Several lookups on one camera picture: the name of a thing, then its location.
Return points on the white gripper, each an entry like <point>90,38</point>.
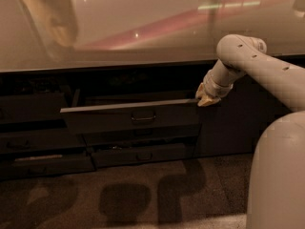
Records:
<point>212,85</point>

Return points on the dark grey drawer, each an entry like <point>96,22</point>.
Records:
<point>32,107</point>
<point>97,114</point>
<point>147,134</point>
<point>155,153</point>
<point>45,166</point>
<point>38,140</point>

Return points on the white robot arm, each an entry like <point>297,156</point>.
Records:
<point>276,197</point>

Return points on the dark grey cabinet door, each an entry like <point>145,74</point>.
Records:
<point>235,124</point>

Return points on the dark counter cabinet frame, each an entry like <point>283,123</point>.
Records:
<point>99,82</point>

